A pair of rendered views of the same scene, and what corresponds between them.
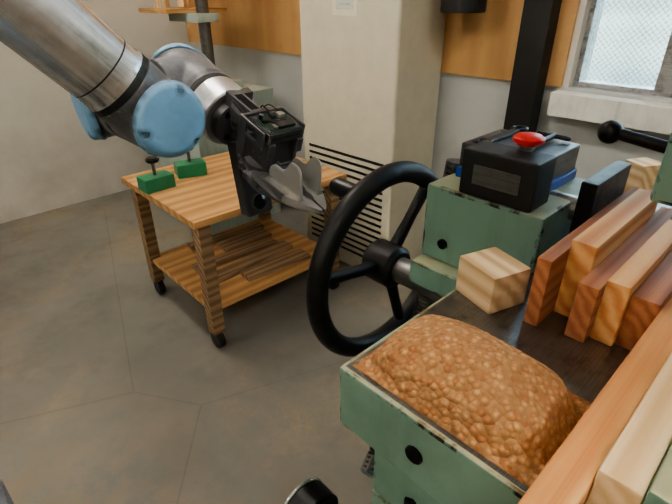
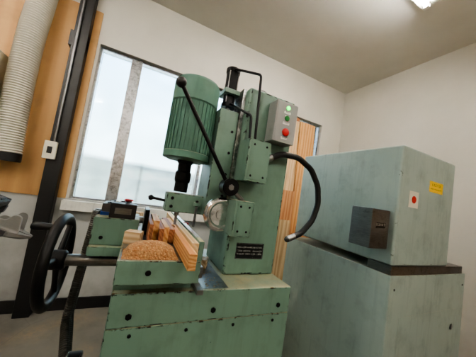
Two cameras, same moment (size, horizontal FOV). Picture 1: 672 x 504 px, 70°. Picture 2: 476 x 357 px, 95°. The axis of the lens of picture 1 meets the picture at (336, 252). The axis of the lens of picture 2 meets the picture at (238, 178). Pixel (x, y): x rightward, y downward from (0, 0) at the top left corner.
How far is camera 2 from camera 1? 0.44 m
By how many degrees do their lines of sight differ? 75
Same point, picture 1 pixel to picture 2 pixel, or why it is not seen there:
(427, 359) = (145, 246)
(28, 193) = not seen: outside the picture
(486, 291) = (137, 238)
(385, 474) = (115, 314)
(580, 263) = (156, 226)
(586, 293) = (161, 230)
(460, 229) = (108, 229)
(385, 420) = (137, 268)
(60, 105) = not seen: outside the picture
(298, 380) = not seen: outside the picture
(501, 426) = (168, 251)
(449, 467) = (159, 268)
